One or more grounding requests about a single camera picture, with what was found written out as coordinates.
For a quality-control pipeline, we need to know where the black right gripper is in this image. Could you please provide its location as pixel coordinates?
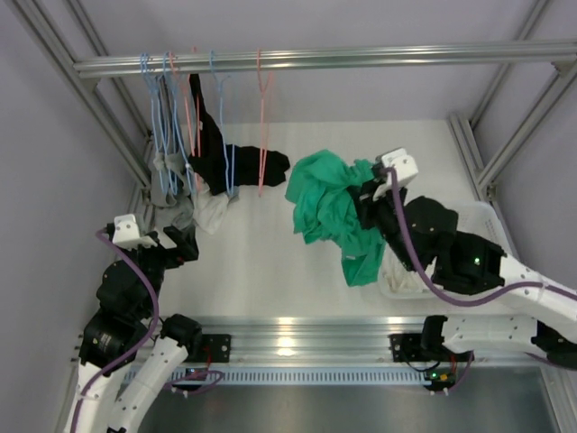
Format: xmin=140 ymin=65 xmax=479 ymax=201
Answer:
xmin=353 ymin=179 xmax=423 ymax=273

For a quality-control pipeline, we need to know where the white tank top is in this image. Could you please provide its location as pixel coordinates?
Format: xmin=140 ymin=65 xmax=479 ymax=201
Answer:
xmin=378 ymin=248 xmax=434 ymax=299

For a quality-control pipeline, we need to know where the green shirt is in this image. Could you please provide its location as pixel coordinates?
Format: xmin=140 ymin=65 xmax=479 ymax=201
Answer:
xmin=285 ymin=150 xmax=386 ymax=287

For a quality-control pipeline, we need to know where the blue hanger holding green shirt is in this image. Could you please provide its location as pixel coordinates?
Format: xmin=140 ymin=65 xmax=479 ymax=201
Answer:
xmin=209 ymin=50 xmax=238 ymax=200

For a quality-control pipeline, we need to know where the pink wire hanger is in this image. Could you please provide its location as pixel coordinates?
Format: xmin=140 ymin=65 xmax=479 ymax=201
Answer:
xmin=256 ymin=49 xmax=274 ymax=197

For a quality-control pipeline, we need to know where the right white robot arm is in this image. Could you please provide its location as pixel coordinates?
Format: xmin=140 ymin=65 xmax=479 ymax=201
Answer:
xmin=349 ymin=168 xmax=576 ymax=370

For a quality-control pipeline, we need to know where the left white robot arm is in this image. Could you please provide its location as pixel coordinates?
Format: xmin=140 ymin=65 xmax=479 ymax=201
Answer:
xmin=64 ymin=225 xmax=204 ymax=432

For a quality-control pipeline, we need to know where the grey garment on hanger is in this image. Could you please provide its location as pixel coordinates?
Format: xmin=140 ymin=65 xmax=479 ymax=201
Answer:
xmin=151 ymin=152 xmax=195 ymax=231

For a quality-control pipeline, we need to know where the black garment on hanger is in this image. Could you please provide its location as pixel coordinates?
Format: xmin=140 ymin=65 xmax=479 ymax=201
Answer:
xmin=187 ymin=72 xmax=290 ymax=198

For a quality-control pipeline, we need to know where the white garment near hangers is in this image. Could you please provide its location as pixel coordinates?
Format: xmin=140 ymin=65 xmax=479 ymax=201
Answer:
xmin=193 ymin=188 xmax=239 ymax=235

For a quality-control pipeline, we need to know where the white perforated plastic basket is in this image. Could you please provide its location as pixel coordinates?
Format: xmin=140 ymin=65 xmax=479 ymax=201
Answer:
xmin=376 ymin=201 xmax=510 ymax=301

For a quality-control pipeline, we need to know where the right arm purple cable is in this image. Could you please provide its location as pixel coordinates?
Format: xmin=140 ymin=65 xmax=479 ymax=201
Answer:
xmin=382 ymin=166 xmax=577 ymax=398

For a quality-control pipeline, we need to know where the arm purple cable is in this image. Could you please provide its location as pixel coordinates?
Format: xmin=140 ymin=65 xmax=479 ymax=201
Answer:
xmin=382 ymin=166 xmax=577 ymax=398
xmin=67 ymin=229 xmax=226 ymax=433

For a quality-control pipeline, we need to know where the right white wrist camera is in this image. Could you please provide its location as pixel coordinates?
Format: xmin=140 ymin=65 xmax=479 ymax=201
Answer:
xmin=372 ymin=148 xmax=418 ymax=201

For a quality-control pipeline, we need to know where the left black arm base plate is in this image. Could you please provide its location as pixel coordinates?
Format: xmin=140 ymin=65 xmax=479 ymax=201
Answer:
xmin=197 ymin=334 xmax=233 ymax=364

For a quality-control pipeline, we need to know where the slotted grey cable duct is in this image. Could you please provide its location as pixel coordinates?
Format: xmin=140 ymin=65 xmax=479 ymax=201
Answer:
xmin=167 ymin=366 xmax=431 ymax=386

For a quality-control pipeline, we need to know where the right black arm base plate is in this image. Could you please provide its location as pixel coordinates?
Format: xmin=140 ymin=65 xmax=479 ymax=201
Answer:
xmin=389 ymin=333 xmax=431 ymax=364

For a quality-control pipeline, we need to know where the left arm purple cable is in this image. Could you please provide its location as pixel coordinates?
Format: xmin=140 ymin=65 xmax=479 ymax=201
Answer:
xmin=67 ymin=229 xmax=226 ymax=433

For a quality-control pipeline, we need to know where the aluminium hanging rail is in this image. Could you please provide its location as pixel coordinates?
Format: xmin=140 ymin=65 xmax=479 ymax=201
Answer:
xmin=73 ymin=39 xmax=576 ymax=78

